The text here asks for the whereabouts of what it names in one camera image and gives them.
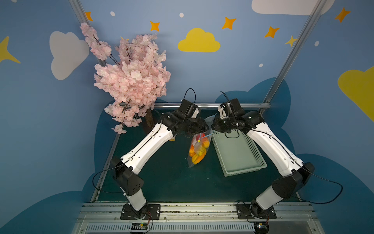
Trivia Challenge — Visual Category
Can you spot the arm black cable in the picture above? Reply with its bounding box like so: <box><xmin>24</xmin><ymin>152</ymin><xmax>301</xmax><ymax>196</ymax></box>
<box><xmin>295</xmin><ymin>166</ymin><xmax>344</xmax><ymax>205</ymax></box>
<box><xmin>92</xmin><ymin>163</ymin><xmax>123</xmax><ymax>194</ymax></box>

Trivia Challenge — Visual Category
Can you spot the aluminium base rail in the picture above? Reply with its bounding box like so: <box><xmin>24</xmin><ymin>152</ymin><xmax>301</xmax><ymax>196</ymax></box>
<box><xmin>72</xmin><ymin>202</ymin><xmax>324</xmax><ymax>234</ymax></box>

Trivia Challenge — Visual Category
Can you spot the aluminium frame right post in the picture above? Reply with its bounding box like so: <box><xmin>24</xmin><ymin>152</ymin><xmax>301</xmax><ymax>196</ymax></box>
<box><xmin>259</xmin><ymin>0</ymin><xmax>327</xmax><ymax>115</ymax></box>

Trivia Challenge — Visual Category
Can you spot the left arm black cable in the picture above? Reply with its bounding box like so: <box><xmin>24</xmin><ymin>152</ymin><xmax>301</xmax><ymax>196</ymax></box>
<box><xmin>92</xmin><ymin>163</ymin><xmax>123</xmax><ymax>194</ymax></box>

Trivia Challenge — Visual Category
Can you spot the aluminium frame back bar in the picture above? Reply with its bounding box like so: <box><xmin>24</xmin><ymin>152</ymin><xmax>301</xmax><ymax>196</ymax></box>
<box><xmin>154</xmin><ymin>102</ymin><xmax>271</xmax><ymax>110</ymax></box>

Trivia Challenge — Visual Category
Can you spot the right controller board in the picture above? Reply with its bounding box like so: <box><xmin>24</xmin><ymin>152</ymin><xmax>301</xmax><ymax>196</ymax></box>
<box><xmin>253</xmin><ymin>222</ymin><xmax>269</xmax><ymax>234</ymax></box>

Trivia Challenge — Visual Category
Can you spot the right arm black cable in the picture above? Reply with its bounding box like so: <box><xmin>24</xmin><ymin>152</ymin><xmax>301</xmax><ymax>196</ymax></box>
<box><xmin>295</xmin><ymin>166</ymin><xmax>344</xmax><ymax>205</ymax></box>

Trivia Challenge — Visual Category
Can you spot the pink cherry blossom tree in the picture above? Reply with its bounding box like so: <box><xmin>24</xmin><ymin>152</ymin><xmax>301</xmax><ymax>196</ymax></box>
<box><xmin>94</xmin><ymin>34</ymin><xmax>171</xmax><ymax>134</ymax></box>

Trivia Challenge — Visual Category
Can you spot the aluminium frame left post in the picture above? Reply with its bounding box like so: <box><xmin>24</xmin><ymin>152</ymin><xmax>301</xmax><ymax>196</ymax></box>
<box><xmin>69</xmin><ymin>1</ymin><xmax>112</xmax><ymax>66</ymax></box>

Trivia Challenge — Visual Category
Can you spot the yellow orange mango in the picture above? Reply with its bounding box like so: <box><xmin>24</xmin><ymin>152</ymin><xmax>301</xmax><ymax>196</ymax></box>
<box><xmin>191</xmin><ymin>145</ymin><xmax>207</xmax><ymax>165</ymax></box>

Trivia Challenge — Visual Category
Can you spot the clear zip-top bag blue zipper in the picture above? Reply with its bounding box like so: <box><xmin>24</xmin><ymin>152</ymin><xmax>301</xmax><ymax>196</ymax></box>
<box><xmin>187</xmin><ymin>115</ymin><xmax>215</xmax><ymax>168</ymax></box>

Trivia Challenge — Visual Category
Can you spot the large orange mango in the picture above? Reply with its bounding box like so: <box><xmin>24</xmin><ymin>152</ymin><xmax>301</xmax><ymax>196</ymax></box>
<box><xmin>189</xmin><ymin>144</ymin><xmax>195</xmax><ymax>157</ymax></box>

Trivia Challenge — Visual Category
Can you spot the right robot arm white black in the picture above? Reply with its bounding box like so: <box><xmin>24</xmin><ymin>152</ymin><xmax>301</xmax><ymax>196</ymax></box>
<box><xmin>212</xmin><ymin>98</ymin><xmax>315</xmax><ymax>217</ymax></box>

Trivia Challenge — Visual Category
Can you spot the red orange mango top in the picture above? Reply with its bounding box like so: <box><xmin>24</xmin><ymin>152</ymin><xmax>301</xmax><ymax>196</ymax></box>
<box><xmin>195</xmin><ymin>133</ymin><xmax>206</xmax><ymax>142</ymax></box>

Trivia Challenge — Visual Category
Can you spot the controller board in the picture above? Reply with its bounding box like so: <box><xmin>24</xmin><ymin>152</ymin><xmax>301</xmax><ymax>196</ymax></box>
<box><xmin>253</xmin><ymin>222</ymin><xmax>269</xmax><ymax>234</ymax></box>
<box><xmin>130</xmin><ymin>222</ymin><xmax>148</xmax><ymax>234</ymax></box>

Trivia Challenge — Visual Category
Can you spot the pale green perforated plastic basket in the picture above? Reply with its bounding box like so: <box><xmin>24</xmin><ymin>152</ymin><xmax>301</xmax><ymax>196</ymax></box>
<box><xmin>212</xmin><ymin>131</ymin><xmax>267</xmax><ymax>177</ymax></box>

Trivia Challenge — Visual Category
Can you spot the aluminium frame post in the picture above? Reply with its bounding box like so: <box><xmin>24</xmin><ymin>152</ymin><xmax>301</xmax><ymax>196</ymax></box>
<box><xmin>69</xmin><ymin>1</ymin><xmax>112</xmax><ymax>66</ymax></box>
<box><xmin>259</xmin><ymin>0</ymin><xmax>327</xmax><ymax>115</ymax></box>

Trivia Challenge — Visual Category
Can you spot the left controller board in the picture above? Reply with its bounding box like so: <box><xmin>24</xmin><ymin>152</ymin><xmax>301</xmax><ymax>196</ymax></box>
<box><xmin>130</xmin><ymin>222</ymin><xmax>148</xmax><ymax>234</ymax></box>

